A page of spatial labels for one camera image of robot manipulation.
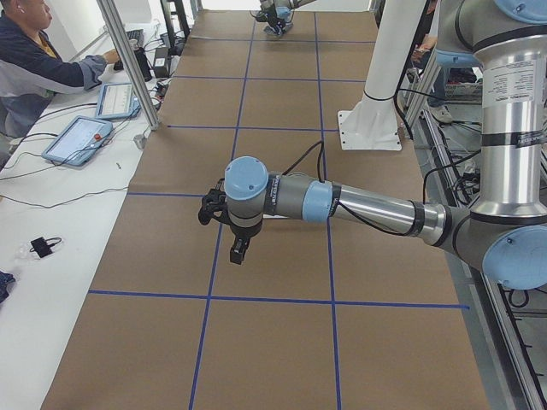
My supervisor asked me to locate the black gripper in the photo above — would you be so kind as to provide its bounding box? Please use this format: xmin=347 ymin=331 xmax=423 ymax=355
xmin=265 ymin=10 xmax=285 ymax=28
xmin=230 ymin=222 xmax=262 ymax=252

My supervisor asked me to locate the grey and blue towel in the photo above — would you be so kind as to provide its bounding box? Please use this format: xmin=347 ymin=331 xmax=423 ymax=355
xmin=263 ymin=22 xmax=293 ymax=38

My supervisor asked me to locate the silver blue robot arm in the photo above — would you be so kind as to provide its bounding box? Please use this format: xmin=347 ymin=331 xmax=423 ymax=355
xmin=223 ymin=1 xmax=546 ymax=290
xmin=253 ymin=0 xmax=314 ymax=37

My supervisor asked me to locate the black power box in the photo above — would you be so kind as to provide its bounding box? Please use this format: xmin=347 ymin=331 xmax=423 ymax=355
xmin=153 ymin=47 xmax=172 ymax=79

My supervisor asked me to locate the black keyboard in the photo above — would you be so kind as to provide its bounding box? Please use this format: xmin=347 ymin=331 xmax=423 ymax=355
xmin=113 ymin=29 xmax=144 ymax=72

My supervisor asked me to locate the far blue teach pendant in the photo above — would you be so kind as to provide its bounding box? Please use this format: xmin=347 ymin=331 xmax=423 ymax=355
xmin=95 ymin=83 xmax=140 ymax=120

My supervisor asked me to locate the blue teach pendant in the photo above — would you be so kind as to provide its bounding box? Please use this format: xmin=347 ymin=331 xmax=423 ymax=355
xmin=95 ymin=83 xmax=140 ymax=120
xmin=41 ymin=116 xmax=114 ymax=167

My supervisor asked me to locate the near blue teach pendant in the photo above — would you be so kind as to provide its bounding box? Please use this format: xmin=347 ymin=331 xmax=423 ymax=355
xmin=41 ymin=116 xmax=114 ymax=167

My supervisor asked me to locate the seated operator in jacket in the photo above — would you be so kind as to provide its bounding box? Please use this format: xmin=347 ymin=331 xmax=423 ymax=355
xmin=1 ymin=1 xmax=120 ymax=138

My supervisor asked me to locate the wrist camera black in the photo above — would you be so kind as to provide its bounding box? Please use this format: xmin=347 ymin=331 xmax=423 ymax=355
xmin=198 ymin=186 xmax=230 ymax=226

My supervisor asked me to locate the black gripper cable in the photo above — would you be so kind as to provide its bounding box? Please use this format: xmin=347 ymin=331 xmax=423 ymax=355
xmin=281 ymin=141 xmax=428 ymax=237

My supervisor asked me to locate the white pedestal column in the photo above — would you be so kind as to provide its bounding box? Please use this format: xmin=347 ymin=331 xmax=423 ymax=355
xmin=338 ymin=0 xmax=428 ymax=150

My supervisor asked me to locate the aluminium frame post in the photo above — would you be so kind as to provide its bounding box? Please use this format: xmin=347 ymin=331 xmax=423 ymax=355
xmin=97 ymin=0 xmax=160 ymax=131

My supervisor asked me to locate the small black dongle with cable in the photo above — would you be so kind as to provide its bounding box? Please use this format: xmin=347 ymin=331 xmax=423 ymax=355
xmin=30 ymin=237 xmax=62 ymax=259

